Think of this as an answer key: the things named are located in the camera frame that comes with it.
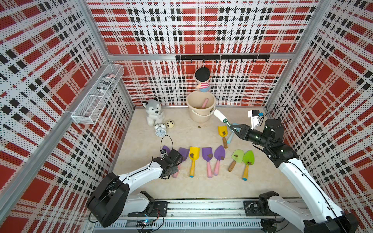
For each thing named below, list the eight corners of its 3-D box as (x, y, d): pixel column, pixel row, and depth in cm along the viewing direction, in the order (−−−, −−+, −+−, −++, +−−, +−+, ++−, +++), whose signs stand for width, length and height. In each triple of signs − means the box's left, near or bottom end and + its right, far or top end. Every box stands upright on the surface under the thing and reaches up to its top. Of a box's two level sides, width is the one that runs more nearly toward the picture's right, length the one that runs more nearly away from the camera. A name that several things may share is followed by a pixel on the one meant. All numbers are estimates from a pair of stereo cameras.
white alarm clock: (156, 137, 104) (153, 130, 97) (157, 130, 108) (155, 123, 101) (165, 137, 104) (163, 130, 97) (166, 130, 108) (164, 123, 101)
